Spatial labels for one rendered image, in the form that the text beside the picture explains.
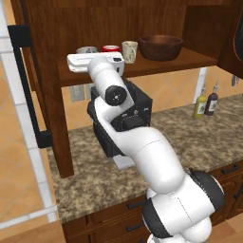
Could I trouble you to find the brown wooden wall cabinet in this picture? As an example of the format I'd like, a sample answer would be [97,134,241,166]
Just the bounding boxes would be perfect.
[18,0,236,88]

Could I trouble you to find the brown wooden cabinet door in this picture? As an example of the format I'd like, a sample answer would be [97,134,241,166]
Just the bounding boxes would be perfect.
[10,0,76,179]
[217,0,243,81]

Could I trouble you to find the black coffee machine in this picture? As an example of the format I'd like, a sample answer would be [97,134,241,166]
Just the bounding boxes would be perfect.
[86,78,154,171]

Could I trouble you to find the black cupboard door handle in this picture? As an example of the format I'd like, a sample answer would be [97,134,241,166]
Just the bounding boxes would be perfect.
[233,184,243,200]

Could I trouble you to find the cream patterned mug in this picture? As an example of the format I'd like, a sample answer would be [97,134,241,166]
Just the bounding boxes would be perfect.
[121,40,140,65]

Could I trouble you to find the yellow-green bottle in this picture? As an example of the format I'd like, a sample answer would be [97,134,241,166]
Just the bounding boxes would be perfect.
[193,83,209,121]

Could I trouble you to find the black long door handle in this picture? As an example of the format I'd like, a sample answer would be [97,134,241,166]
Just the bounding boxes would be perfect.
[7,24,53,150]

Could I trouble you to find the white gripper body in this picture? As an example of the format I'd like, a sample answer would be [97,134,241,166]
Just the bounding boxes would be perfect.
[66,51,111,74]

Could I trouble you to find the dark red bottle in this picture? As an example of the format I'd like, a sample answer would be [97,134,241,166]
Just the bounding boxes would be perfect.
[204,81,220,117]

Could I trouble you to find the red and white cup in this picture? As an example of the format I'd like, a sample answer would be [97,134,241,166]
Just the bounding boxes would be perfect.
[101,45,122,53]

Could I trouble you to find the black drawer handle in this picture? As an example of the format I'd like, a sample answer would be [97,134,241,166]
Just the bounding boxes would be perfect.
[126,199,147,211]
[124,222,145,234]
[220,164,241,176]

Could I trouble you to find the brown wooden bowl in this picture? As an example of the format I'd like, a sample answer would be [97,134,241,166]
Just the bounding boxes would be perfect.
[139,34,184,62]

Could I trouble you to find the grey wall outlet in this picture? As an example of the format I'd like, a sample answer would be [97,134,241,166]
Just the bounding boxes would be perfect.
[69,84,86,103]

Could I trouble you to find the brown wooden drawer front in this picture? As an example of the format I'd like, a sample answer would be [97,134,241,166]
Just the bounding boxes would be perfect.
[89,212,151,243]
[84,195,150,225]
[207,160,243,192]

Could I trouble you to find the white framed door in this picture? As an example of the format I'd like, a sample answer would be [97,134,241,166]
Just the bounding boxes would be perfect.
[0,0,59,232]

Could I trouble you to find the hanging kitchen utensils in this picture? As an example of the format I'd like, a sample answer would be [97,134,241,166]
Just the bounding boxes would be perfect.
[230,73,240,87]

